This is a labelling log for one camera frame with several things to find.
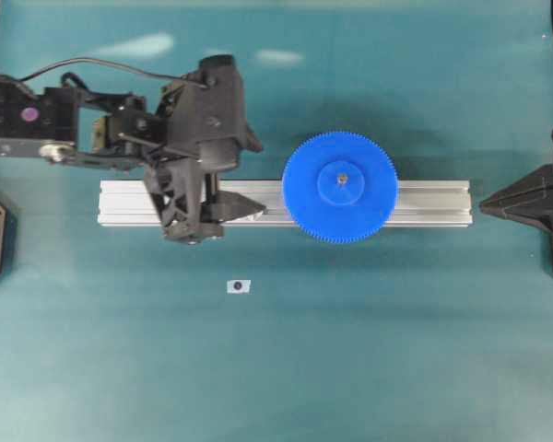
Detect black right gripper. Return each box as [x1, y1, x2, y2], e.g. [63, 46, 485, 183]
[479, 163, 553, 235]

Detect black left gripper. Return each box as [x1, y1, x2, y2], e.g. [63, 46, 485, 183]
[91, 80, 265, 244]

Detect large blue plastic gear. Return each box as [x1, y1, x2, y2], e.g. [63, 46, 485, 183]
[281, 131, 399, 244]

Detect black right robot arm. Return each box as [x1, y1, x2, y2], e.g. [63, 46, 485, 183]
[479, 132, 553, 263]

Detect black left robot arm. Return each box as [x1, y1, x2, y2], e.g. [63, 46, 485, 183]
[0, 65, 263, 244]

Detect white marker sticker black dot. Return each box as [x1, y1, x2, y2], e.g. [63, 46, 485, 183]
[227, 279, 252, 295]

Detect long aluminium extrusion rail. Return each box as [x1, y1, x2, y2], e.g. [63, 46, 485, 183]
[97, 180, 473, 227]

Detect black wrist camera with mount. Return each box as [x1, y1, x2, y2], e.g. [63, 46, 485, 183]
[165, 54, 262, 173]

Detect black camera cable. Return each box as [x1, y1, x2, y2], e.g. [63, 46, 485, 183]
[18, 57, 208, 88]

